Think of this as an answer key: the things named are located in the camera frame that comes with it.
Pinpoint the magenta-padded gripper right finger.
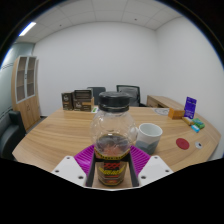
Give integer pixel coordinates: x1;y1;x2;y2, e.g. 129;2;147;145
128;145;174;187

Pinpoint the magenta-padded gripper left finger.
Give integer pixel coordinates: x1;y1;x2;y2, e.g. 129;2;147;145
51;143;98;188

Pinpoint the clear bottle with black cap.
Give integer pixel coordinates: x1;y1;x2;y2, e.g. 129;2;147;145
89;91;139;187

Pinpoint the white and grey mug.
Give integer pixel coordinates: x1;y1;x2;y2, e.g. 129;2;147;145
133;122;164;156

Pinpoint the flat round red coaster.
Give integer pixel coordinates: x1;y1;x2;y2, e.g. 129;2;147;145
175;137;191;151

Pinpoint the small tan box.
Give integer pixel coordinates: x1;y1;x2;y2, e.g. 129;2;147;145
181;116;194;127

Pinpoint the round white plate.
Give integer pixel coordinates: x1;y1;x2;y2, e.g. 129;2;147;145
153;107;171;117

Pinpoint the orange wooden box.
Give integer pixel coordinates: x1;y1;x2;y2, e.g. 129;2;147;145
167;107;186;120

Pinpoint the green flat box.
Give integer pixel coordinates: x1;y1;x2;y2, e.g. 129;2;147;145
192;117;206;129

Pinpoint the small dark brown box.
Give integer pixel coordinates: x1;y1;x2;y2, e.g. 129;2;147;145
60;92;75;111

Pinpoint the wooden side cabinet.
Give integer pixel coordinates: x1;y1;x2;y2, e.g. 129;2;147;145
146;95;176;110

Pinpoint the black leather armchair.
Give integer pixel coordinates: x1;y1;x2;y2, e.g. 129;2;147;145
0;109;27;161

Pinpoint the purple standing card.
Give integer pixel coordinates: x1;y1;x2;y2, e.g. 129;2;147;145
183;96;198;120

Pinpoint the wooden shelf cabinet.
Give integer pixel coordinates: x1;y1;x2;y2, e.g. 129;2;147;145
11;55;42;123

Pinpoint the grey mesh office chair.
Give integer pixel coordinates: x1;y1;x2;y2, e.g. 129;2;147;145
116;84;147;108

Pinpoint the black office chair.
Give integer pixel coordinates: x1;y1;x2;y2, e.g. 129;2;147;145
87;86;107;106

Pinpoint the white ceiling light panel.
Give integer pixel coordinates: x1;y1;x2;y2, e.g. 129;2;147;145
18;21;38;38

